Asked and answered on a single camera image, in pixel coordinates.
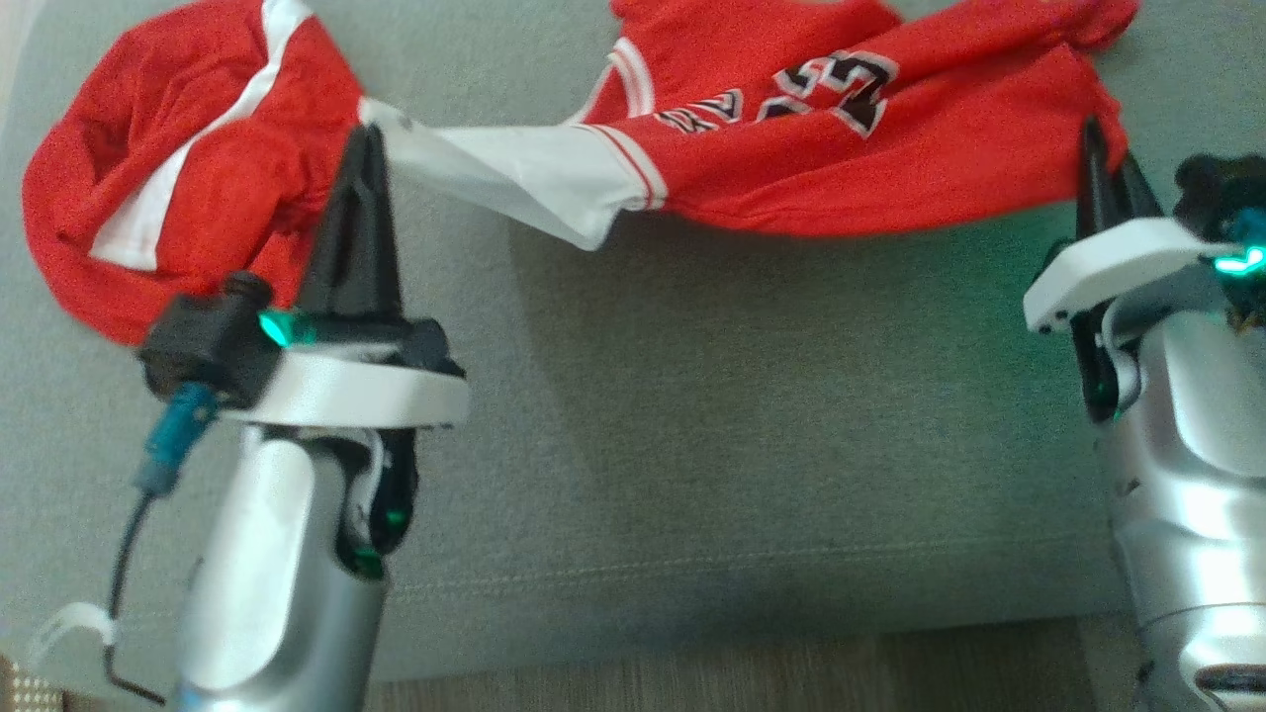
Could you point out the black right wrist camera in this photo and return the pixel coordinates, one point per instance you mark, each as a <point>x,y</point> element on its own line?
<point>1221,198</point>

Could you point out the red basketball jersey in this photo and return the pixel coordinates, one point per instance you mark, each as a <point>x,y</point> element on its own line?
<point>791,168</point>

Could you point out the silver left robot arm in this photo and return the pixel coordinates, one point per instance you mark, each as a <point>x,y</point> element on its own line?
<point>267,574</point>

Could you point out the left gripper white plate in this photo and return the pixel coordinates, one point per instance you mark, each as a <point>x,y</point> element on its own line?
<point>346,391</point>

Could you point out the beige patterned rug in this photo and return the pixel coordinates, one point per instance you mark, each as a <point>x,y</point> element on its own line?
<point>25,687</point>

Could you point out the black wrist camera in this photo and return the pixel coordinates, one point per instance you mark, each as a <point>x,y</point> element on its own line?
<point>1221,198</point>
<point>203,341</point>

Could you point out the grey fabric sofa seat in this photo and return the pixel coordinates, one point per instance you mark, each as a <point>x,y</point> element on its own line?
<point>742,396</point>

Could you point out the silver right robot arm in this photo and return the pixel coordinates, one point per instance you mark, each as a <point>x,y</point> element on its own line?
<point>1197,494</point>

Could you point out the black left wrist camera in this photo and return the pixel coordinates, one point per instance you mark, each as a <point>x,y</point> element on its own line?
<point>203,341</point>

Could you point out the red shorts with white stripe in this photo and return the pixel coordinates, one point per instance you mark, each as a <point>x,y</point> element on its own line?
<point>198,178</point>

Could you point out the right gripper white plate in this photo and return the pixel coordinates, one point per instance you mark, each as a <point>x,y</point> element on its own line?
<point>1108,267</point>

